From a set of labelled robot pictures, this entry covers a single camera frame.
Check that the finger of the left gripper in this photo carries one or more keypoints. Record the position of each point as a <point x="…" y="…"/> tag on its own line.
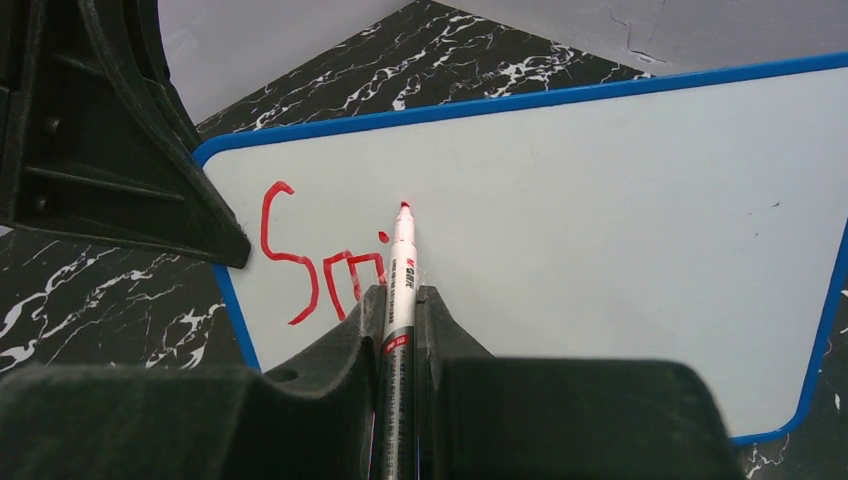
<point x="96" y="145"/>

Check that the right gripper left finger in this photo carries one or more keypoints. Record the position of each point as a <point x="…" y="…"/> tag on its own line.
<point x="310" y="417"/>

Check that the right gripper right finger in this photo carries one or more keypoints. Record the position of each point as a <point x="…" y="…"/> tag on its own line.
<point x="480" y="416"/>

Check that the white red marker pen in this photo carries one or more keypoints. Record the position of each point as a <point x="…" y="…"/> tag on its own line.
<point x="394" y="435"/>

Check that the blue framed whiteboard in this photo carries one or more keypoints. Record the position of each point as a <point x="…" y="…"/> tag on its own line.
<point x="699" y="218"/>

